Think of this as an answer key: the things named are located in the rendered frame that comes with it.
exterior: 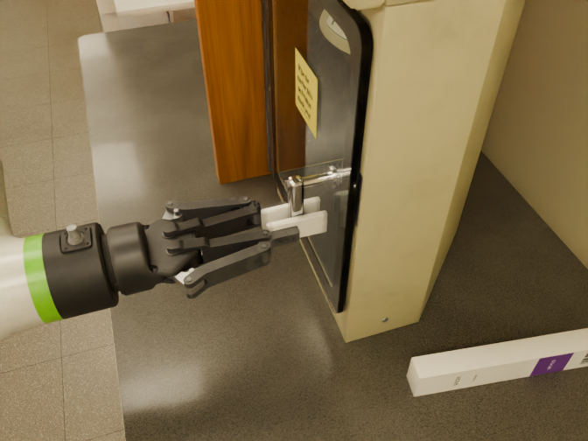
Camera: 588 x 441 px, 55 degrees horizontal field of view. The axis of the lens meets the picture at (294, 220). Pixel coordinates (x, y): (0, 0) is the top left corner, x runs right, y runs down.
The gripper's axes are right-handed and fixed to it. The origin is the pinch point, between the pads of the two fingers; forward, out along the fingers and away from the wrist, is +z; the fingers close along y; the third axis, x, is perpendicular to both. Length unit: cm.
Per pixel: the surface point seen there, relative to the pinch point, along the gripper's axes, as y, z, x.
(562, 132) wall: 13, 49, 8
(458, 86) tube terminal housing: -5.3, 14.0, -18.0
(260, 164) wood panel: 31.7, 4.2, 17.8
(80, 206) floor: 142, -46, 115
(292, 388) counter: -9.4, -3.2, 20.5
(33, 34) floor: 302, -63, 115
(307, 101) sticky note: 8.5, 4.4, -9.6
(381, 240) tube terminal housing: -5.3, 8.6, 0.7
